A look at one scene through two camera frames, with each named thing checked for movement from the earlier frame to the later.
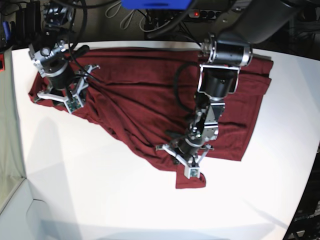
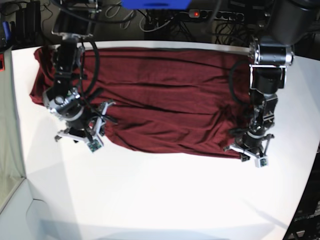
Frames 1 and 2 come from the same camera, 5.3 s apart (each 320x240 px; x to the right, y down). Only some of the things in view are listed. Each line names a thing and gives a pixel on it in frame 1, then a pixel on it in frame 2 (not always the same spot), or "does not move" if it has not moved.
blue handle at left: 7,30 does not move
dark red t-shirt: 150,96 does not move
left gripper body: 68,87 to 89,129
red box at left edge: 2,62 does not move
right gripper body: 190,156 to 257,154
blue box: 162,5 does not move
